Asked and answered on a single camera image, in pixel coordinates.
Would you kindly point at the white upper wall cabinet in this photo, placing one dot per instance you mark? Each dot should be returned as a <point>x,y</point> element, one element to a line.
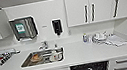
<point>101,4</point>

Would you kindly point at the blue dish soap bottle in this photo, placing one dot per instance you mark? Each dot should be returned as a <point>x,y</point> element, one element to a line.
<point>85,38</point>

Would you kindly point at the steel kitchen sink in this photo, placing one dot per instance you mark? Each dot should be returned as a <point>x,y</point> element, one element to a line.
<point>25,64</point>

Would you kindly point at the steel paper towel dispenser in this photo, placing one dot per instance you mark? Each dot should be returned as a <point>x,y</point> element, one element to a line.
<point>22,28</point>

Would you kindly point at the stack of white plates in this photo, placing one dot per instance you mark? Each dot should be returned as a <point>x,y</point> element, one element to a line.
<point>100,37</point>

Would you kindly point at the black soap dispenser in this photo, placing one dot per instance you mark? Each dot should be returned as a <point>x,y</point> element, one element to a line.
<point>56,26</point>

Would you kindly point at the orange bowl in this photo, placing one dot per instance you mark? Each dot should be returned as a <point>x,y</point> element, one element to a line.
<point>35,57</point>

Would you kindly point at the small clear bottle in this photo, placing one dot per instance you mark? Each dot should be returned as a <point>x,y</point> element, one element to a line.
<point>89,39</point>

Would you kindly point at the chrome sink faucet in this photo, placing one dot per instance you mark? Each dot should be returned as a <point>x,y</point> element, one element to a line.
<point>43,45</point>

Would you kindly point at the white wall outlet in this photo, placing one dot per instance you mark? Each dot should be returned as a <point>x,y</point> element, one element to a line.
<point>69,32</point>

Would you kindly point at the white cup on plate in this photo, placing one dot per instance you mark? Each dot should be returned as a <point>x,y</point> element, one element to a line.
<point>55,56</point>

